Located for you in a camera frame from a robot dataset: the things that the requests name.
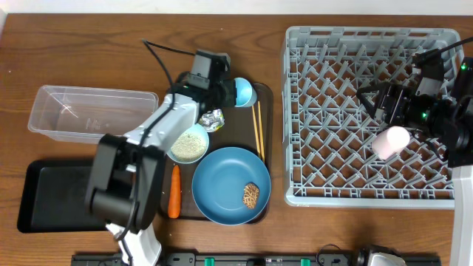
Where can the black waste tray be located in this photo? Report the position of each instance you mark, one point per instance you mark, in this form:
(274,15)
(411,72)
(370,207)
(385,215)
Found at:
(53,198)

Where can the brown mushroom piece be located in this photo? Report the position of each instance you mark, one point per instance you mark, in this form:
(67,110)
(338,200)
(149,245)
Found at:
(250,195)

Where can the blue plate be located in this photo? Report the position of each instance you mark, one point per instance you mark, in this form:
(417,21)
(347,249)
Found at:
(218,185)

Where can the grey dishwasher rack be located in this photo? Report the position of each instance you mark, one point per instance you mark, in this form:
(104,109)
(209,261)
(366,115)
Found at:
(327,133)

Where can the dark brown serving tray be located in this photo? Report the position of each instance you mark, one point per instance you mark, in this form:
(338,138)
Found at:
(237,132)

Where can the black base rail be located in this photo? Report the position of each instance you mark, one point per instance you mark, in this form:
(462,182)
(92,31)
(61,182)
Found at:
(190,259)

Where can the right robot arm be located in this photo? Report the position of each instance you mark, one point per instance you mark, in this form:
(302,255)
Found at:
(449,120)

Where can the white rice pile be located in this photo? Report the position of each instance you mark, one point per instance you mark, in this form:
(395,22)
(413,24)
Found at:
(188,147)

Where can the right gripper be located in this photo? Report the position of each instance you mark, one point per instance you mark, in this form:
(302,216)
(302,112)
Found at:
(389,91)

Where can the light blue bowl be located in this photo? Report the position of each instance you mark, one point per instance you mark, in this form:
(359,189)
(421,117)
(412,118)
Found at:
(196,128)

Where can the light blue cup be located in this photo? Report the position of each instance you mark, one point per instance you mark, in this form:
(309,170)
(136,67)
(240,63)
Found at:
(246,95)

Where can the orange carrot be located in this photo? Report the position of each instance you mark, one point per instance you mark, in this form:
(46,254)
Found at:
(174,204)

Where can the pink cup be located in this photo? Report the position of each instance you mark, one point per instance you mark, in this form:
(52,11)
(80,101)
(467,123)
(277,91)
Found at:
(391,141)

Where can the green foil wrapper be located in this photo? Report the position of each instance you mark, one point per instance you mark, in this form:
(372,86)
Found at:
(212,121)

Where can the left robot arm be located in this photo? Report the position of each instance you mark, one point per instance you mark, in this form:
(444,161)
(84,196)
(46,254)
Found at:
(128,170)

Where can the right wooden chopstick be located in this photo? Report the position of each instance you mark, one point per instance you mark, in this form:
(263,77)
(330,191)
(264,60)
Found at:
(261,139)

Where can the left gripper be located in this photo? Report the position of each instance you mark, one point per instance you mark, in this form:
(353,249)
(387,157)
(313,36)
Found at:
(230,100)

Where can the clear plastic bin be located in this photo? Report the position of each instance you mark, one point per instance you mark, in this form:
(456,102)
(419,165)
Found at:
(83,114)

